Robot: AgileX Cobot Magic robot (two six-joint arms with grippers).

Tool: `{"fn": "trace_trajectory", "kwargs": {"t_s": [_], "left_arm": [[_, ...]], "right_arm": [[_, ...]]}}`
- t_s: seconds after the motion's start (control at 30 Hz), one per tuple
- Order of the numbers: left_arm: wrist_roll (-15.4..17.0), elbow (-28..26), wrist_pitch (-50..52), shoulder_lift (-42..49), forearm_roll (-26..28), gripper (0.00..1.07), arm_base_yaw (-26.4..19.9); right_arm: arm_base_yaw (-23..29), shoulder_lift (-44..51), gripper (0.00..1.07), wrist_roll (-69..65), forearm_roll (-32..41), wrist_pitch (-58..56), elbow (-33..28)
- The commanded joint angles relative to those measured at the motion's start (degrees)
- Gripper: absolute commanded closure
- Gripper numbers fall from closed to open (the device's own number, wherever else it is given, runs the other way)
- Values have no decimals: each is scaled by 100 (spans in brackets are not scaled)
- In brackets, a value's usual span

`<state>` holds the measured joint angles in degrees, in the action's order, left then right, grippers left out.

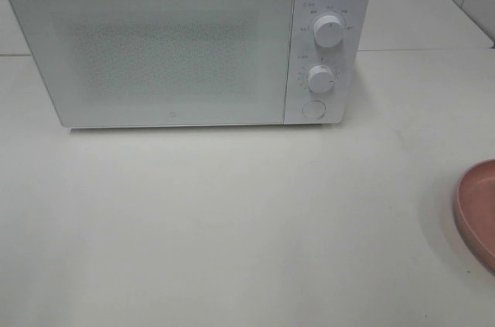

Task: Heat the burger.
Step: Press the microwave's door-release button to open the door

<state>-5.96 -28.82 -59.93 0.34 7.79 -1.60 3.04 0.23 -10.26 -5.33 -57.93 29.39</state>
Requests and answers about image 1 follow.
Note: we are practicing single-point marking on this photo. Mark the white upper power knob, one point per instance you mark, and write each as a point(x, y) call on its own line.
point(328, 30)

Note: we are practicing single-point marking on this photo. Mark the white lower timer knob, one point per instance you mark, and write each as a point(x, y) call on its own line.
point(320, 79)

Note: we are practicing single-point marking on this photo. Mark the pink round plate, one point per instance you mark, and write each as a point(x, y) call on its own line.
point(473, 209)

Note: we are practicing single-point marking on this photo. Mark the round door release button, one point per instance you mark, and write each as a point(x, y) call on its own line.
point(314, 109)

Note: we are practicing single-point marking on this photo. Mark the white microwave door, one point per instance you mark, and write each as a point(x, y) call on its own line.
point(147, 63)

